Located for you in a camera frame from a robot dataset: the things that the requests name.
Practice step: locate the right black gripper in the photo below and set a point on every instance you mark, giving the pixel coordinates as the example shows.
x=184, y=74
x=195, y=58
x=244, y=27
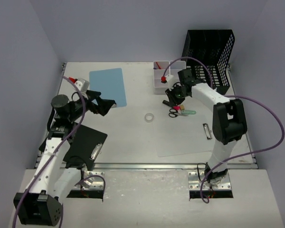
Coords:
x=171, y=95

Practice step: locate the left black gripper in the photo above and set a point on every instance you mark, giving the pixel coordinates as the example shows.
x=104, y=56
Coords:
x=94, y=101

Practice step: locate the pink cap black highlighter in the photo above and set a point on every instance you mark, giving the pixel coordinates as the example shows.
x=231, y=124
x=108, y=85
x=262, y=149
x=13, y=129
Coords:
x=171, y=106

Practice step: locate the black handled scissors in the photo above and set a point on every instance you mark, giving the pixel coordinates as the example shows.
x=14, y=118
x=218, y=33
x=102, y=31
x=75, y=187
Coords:
x=173, y=113

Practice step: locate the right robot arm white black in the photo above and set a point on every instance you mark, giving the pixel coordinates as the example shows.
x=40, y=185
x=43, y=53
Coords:
x=228, y=118

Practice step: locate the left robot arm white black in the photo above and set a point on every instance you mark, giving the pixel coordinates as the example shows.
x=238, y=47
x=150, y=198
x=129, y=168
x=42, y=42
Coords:
x=41, y=203

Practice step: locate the blue clipboard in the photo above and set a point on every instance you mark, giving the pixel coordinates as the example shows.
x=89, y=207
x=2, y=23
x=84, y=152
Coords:
x=110, y=83

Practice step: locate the green translucent stapler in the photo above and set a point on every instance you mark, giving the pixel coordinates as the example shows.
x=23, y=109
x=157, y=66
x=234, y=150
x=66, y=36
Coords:
x=188, y=112

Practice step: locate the right white divided organizer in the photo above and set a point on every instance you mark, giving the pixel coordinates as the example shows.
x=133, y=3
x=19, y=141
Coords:
x=176, y=67

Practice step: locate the white divided organizer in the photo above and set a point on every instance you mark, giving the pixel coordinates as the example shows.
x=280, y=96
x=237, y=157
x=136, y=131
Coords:
x=158, y=88
x=176, y=67

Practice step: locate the left white divided organizer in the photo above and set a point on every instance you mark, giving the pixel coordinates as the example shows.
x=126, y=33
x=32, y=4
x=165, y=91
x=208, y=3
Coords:
x=158, y=88

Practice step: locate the clear tape roll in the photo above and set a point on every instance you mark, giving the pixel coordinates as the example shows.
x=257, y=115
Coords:
x=149, y=117

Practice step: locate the white clear clipboard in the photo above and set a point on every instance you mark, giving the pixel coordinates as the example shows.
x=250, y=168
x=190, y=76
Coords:
x=182, y=135

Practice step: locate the black clipboard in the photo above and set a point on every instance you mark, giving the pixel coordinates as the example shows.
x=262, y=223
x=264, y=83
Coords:
x=82, y=144

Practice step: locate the black mesh file rack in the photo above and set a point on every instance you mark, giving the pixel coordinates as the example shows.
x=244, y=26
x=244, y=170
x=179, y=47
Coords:
x=213, y=48

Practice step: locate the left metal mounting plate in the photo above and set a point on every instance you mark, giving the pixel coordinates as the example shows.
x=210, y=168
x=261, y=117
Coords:
x=93, y=182

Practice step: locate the metal mounting plate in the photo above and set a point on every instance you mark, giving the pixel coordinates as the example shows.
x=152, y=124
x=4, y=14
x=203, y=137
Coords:
x=93, y=182
x=195, y=179

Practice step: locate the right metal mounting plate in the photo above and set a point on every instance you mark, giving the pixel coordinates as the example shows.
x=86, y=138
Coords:
x=195, y=179

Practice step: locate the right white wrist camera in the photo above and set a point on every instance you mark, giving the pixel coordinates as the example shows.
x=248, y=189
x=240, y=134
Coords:
x=168, y=81

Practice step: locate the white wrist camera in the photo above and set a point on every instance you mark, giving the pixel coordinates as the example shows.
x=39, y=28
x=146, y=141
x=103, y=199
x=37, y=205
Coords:
x=168, y=81
x=80, y=83

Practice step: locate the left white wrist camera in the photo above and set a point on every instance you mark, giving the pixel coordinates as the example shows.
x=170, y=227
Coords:
x=80, y=83

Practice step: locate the aluminium rail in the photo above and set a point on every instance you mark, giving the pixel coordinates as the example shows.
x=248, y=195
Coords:
x=160, y=166

